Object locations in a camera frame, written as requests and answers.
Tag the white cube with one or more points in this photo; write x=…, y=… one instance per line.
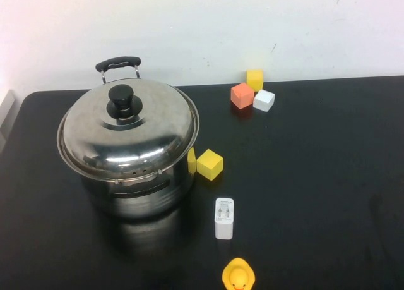
x=264, y=100

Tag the yellow rubber duck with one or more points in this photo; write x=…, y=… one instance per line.
x=238, y=274

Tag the white plug charger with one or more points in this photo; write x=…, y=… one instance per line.
x=224, y=227

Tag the large yellow cube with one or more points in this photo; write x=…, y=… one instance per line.
x=208, y=166

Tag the small yellow cube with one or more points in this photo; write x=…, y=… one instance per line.
x=255, y=79

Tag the steel lid black knob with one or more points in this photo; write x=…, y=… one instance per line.
x=151, y=129

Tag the orange cube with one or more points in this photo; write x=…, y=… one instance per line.
x=241, y=95

